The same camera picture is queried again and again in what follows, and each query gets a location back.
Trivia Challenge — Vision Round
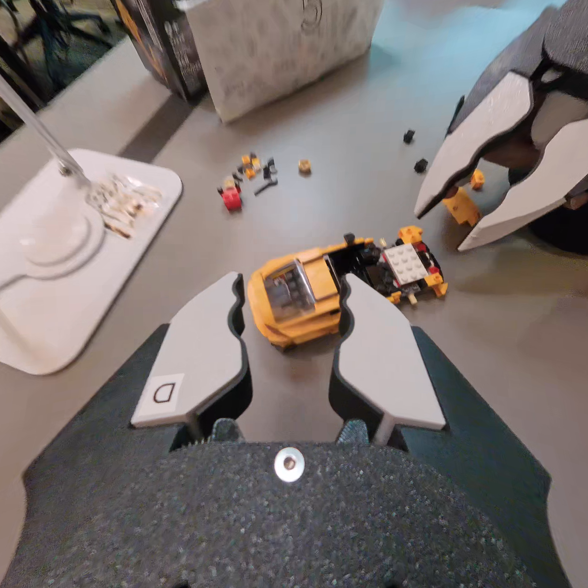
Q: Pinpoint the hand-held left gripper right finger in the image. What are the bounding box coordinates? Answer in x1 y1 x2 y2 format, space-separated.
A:
329 274 448 447

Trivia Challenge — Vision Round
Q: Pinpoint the light grey toy plate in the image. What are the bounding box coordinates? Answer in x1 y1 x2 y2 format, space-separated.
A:
394 259 439 286
383 243 428 269

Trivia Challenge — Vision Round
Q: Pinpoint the white printed paper bag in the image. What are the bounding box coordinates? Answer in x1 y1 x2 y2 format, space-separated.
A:
177 0 386 124

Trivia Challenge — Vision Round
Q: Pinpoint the clear sticker sheet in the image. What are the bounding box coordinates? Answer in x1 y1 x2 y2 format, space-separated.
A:
85 172 164 239

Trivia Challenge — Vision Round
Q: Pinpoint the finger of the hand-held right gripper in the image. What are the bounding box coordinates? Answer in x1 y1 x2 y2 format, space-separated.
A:
458 119 588 252
413 71 534 220

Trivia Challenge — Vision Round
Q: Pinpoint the white book stand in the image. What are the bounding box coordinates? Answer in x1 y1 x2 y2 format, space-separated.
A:
0 73 183 376

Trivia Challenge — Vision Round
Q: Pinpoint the yellow toy wedge piece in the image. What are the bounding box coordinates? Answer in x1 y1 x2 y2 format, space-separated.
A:
440 186 481 227

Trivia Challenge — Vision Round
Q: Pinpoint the yellow toy brick car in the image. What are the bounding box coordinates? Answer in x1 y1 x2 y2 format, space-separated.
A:
247 232 450 353

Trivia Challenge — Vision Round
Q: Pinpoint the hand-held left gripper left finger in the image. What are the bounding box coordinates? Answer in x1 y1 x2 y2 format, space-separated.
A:
130 271 253 450

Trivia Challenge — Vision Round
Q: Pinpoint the person's right hand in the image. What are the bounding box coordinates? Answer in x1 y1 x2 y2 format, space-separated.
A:
479 133 541 183

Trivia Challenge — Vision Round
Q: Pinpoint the black toy car box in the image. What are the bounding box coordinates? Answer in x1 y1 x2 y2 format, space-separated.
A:
110 0 207 103

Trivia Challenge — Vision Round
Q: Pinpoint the red toy minifigure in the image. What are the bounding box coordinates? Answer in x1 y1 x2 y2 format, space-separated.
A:
218 178 244 213

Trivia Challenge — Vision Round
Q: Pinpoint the pile of small toy bricks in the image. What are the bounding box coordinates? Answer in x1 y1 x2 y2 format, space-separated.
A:
232 152 278 181

